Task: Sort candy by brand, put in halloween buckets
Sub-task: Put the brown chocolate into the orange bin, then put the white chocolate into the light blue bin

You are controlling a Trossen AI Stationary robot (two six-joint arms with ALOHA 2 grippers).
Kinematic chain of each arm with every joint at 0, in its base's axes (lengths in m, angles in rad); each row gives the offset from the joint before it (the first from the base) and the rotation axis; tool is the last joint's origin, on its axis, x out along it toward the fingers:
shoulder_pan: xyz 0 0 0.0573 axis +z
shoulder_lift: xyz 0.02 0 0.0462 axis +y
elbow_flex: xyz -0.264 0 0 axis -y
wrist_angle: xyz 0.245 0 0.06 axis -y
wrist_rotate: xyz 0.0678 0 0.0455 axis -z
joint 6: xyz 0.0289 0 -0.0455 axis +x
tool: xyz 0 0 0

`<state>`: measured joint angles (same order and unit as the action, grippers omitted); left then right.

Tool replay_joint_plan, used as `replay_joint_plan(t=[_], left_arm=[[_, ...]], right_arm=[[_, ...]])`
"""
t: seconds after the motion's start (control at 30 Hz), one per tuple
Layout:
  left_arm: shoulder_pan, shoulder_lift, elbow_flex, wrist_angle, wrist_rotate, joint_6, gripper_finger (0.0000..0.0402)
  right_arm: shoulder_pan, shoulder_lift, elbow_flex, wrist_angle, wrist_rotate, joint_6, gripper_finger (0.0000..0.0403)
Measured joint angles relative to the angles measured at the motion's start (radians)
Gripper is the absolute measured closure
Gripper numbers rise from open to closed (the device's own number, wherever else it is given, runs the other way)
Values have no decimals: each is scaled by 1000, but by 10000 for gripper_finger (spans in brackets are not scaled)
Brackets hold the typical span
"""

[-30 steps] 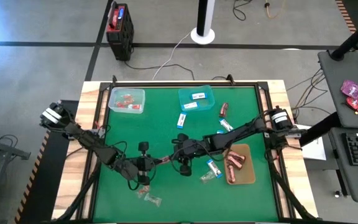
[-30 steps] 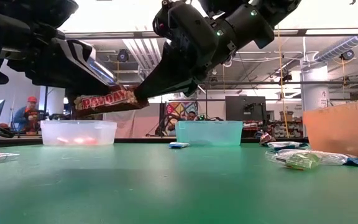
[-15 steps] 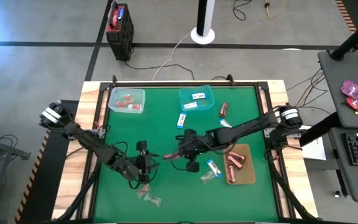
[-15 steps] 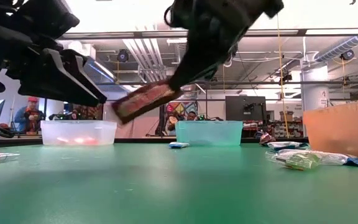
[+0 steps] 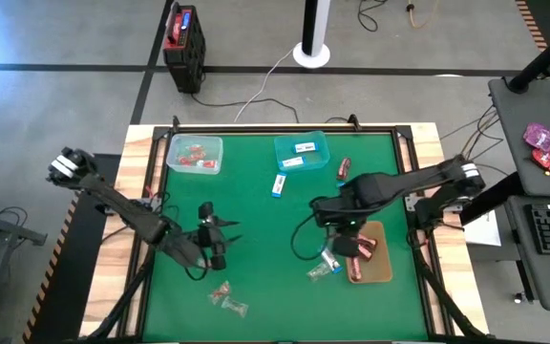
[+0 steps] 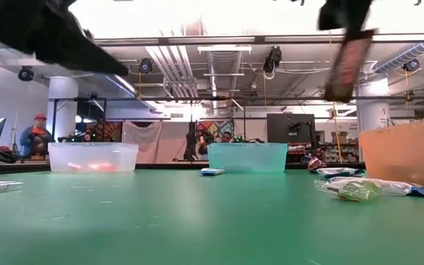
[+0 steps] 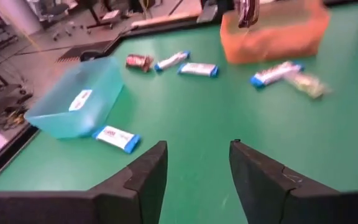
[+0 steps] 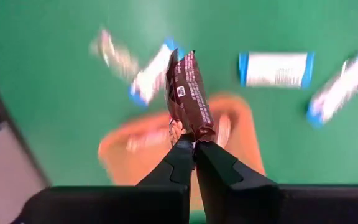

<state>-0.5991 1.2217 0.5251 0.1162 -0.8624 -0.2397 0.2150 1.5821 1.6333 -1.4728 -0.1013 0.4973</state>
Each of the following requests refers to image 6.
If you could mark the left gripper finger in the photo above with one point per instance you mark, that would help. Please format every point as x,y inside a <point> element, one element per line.
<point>90,59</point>

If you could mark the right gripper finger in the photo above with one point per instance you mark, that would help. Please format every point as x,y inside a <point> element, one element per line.
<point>357,18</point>
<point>331,16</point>

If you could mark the dark brown red candy bar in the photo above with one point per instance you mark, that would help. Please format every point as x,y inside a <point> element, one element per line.
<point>314,163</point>
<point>348,66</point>

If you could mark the blue white candy bar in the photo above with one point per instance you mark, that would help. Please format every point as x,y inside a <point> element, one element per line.
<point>339,172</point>
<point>212,172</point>

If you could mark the clear packet with green contents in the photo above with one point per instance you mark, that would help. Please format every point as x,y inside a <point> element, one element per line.
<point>392,187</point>

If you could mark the green gummy clear wrapper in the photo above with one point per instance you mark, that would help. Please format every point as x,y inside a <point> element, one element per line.
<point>355,190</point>

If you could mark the white round column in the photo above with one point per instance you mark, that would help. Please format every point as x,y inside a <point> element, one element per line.
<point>63,110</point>
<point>372,110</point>

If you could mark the person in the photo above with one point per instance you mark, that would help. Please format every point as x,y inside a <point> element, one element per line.
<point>226,137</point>
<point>35,136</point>

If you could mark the clear plastic bin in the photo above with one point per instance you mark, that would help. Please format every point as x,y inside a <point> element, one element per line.
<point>87,154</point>

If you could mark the white hanging cloth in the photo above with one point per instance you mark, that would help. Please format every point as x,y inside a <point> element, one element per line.
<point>142,140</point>

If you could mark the white ceiling light fixture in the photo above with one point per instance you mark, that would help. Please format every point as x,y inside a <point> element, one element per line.
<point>223,48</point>

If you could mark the grey overhead rig beam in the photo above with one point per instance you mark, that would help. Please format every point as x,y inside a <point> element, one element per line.
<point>215,39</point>

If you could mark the large black monitor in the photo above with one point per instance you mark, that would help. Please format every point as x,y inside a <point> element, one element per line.
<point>282,129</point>

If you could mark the shelves with storage bins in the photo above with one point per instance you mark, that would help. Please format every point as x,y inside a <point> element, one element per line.
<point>339,152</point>

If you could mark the orange plastic bin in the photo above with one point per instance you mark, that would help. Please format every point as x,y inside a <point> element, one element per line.
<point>407,154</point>

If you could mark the teal plastic bin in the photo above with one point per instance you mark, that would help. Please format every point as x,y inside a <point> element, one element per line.
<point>249,158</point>

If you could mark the green table mat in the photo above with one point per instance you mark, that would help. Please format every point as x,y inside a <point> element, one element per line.
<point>197,228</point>

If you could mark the pale ribbed ceiling duct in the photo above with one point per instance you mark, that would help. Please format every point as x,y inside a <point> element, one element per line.
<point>407,55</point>

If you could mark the silver ceiling duct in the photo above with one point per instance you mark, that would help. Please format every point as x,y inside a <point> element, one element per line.
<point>223,62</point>

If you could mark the colourful wall painting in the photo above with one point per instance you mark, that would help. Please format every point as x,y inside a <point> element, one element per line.
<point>215,129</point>

